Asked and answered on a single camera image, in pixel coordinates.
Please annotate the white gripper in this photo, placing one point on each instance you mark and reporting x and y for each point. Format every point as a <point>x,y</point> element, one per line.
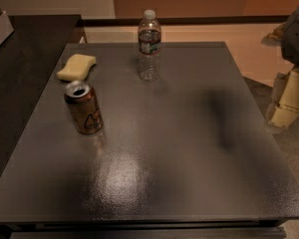
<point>297,39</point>

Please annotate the clear plastic water bottle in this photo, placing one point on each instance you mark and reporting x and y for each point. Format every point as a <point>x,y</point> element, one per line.
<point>149,38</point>

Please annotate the orange soda can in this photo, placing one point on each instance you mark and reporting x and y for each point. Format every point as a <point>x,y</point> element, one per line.
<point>83,106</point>

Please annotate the dark wooden side counter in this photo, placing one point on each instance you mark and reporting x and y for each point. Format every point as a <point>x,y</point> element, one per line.
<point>27,59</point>

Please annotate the yellow sponge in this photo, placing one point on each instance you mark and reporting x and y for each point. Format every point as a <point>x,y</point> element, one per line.
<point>76,68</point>

